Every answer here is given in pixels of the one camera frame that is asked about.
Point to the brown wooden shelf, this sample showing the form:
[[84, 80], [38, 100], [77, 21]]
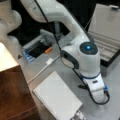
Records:
[[16, 102]]

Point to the black tray with blue edge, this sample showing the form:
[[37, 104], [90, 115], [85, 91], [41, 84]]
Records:
[[38, 45]]

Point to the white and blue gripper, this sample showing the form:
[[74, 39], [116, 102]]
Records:
[[97, 89]]

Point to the small orange object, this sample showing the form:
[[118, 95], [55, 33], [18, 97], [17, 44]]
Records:
[[48, 50]]

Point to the black pen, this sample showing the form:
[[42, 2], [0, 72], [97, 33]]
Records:
[[82, 87]]

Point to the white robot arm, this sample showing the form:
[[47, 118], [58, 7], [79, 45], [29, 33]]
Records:
[[79, 52]]

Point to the white spiral notebook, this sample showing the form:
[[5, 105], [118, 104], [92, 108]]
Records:
[[57, 97]]

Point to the black and silver drawer box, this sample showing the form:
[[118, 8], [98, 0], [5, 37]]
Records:
[[105, 29]]

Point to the metal binder clip stand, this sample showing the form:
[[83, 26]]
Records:
[[78, 116]]

